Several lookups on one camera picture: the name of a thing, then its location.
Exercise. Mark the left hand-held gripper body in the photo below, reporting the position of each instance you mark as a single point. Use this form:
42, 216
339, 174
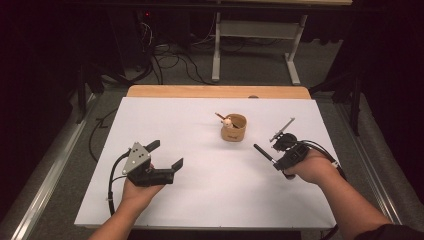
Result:
138, 166

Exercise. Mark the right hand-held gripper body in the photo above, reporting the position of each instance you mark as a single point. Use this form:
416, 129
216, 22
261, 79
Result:
293, 150

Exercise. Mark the black brush pen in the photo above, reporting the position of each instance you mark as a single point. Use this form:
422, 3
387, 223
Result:
263, 152

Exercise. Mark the tan bear pen holder cup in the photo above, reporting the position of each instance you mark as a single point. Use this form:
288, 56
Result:
233, 131

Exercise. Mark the orange-tipped pencil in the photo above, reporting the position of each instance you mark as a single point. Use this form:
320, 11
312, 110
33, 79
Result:
220, 116

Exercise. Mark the person's left hand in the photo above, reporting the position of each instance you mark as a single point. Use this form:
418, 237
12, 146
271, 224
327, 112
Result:
138, 195

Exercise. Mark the person's right hand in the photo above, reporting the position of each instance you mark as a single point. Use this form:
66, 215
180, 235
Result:
316, 166

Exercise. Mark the white table board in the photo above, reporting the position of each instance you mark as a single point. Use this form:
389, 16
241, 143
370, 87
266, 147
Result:
213, 193

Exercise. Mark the black metal stand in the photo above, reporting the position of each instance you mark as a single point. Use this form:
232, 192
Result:
356, 106
81, 96

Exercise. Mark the black computer tower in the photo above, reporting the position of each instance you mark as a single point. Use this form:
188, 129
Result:
133, 40

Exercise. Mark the person's black sleeve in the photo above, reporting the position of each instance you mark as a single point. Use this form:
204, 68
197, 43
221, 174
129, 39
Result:
396, 233

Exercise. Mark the aluminium floor rail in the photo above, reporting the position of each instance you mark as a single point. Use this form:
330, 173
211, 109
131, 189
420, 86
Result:
50, 180
366, 156

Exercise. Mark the white metal desk frame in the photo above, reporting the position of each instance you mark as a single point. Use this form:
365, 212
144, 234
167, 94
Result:
256, 29

